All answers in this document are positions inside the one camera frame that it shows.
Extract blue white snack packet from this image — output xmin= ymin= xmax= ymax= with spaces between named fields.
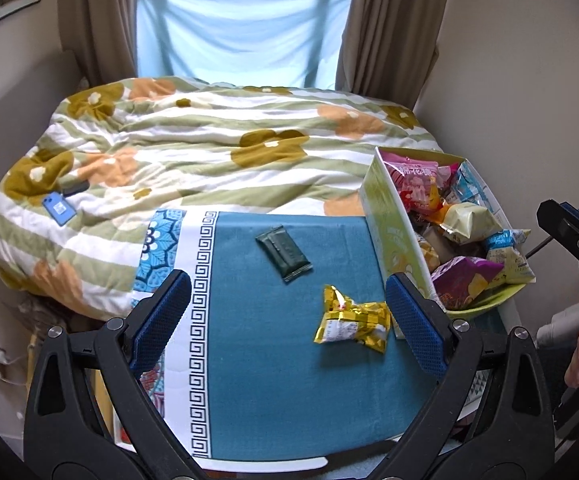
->
xmin=484 ymin=230 xmax=535 ymax=283
xmin=452 ymin=162 xmax=495 ymax=206

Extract light pink snack packet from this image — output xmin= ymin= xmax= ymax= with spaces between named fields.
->
xmin=384 ymin=155 xmax=453 ymax=211

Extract beige curtain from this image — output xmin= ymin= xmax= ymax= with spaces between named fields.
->
xmin=334 ymin=0 xmax=455 ymax=111
xmin=50 ymin=0 xmax=143 ymax=86

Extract grey headboard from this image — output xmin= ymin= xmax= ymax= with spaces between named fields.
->
xmin=0 ymin=50 xmax=88 ymax=241

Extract light blue window cloth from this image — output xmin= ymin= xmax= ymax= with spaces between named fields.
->
xmin=134 ymin=0 xmax=355 ymax=93

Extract blue phone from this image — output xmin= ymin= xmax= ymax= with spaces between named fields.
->
xmin=44 ymin=191 xmax=78 ymax=228

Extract green cardboard box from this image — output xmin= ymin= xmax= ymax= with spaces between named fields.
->
xmin=359 ymin=146 xmax=537 ymax=341

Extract orange cream snack packet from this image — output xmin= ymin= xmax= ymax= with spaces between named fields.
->
xmin=417 ymin=225 xmax=443 ymax=273

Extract dark green snack packet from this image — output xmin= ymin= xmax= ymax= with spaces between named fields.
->
xmin=256 ymin=226 xmax=314 ymax=285

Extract black cable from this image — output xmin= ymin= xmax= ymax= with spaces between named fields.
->
xmin=519 ymin=170 xmax=579 ymax=261

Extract blue patterned cloth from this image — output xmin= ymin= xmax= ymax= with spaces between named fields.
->
xmin=112 ymin=207 xmax=450 ymax=461

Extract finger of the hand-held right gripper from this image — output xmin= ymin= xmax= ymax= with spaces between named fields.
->
xmin=537 ymin=199 xmax=579 ymax=291

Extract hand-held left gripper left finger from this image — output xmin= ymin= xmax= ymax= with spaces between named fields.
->
xmin=24 ymin=269 xmax=205 ymax=480

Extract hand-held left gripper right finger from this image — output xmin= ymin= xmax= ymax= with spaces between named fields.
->
xmin=369 ymin=272 xmax=555 ymax=480

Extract floral striped quilt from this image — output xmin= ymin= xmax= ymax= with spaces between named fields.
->
xmin=0 ymin=76 xmax=443 ymax=321

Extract gold snack packet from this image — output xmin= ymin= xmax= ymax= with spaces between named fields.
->
xmin=313 ymin=284 xmax=390 ymax=356

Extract small purple snack packet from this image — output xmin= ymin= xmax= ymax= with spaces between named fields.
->
xmin=429 ymin=256 xmax=505 ymax=311

